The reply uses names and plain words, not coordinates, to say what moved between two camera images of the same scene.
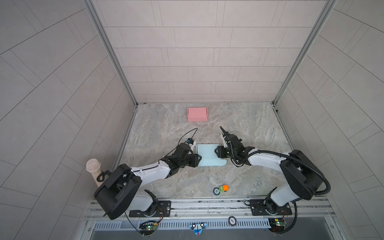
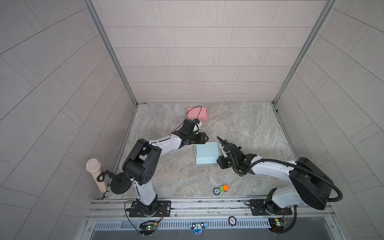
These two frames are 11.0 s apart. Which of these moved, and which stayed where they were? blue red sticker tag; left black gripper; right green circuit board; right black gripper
Moved: left black gripper; right black gripper
Stayed: blue red sticker tag; right green circuit board
